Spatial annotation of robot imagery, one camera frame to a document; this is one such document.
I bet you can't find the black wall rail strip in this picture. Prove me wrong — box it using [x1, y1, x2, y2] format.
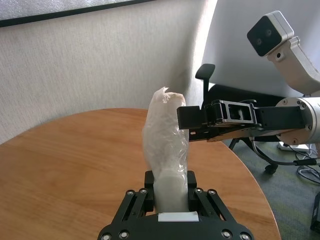
[0, 0, 155, 28]

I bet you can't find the black office chair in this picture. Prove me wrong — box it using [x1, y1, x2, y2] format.
[195, 63, 286, 175]

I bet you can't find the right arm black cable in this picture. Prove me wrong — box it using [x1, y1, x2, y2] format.
[251, 138, 320, 167]

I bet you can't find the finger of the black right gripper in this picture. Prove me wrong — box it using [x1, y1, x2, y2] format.
[188, 127, 210, 143]
[176, 99, 263, 131]

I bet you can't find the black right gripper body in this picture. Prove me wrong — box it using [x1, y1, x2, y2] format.
[206, 105, 308, 143]

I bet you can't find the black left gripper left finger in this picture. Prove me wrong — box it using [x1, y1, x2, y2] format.
[113, 170, 157, 223]

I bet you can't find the white tape label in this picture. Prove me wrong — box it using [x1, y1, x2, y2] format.
[157, 211, 200, 223]

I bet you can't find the white power strip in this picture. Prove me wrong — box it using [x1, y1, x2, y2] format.
[277, 141, 312, 153]

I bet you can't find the white board panel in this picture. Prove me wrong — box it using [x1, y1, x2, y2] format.
[201, 0, 320, 98]

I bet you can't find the black box on floor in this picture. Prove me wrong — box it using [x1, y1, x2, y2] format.
[309, 191, 320, 234]

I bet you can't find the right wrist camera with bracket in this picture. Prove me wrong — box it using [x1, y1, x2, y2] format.
[246, 10, 320, 97]

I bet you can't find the white plastic-wrapped sandbag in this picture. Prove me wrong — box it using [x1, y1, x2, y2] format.
[141, 86, 190, 213]

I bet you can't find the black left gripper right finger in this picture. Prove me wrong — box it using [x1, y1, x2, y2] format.
[186, 170, 228, 222]

